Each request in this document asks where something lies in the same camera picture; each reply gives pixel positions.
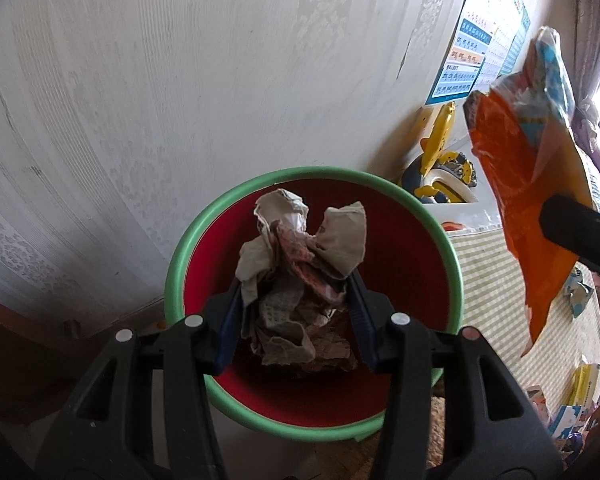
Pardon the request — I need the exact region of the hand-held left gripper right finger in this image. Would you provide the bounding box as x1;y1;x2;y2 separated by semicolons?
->
347;272;566;480

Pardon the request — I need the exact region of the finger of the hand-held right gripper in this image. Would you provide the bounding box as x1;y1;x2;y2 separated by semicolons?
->
538;194;600;278

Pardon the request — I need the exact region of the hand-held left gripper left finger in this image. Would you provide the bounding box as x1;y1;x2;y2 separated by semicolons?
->
35;280;246;480

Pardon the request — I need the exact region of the blue white snack wrapper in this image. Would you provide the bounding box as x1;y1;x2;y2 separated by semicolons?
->
562;270;595;318

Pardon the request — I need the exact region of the orange snack packet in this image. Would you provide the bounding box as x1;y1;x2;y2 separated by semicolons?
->
462;26;595;358

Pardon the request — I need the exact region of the green-rimmed red waste bin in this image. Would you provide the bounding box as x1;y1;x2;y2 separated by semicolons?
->
164;166;463;443

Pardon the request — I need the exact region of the brown paper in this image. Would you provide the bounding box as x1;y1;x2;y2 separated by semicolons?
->
235;188;368;373

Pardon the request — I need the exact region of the yellow snack packet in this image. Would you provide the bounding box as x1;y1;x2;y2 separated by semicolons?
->
565;355;600;408

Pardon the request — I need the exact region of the pink foil snack wrapper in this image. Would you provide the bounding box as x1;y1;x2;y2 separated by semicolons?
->
525;385;553;426

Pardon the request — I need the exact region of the blue cloud print packet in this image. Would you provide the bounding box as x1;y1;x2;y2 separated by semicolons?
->
547;402;593;441

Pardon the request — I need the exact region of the pink pillow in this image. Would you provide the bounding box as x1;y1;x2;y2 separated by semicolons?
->
575;100;600;186

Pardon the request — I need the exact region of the green striped tablecloth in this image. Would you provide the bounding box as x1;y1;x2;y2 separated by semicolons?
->
447;222;600;441

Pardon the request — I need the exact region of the yellow duck potty seat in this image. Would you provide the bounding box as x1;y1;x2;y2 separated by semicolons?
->
400;101;479;205

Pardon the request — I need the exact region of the patterned curtain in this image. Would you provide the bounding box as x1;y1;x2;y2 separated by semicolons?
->
557;0;600;111

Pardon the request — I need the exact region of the white chart wall poster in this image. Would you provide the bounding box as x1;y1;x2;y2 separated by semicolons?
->
480;22;516;86

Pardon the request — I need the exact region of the blue letter wall poster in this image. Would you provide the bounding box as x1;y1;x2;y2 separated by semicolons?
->
425;7;496;107

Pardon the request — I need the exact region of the green chart wall poster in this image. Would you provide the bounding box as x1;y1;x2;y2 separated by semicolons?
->
502;0;532;75

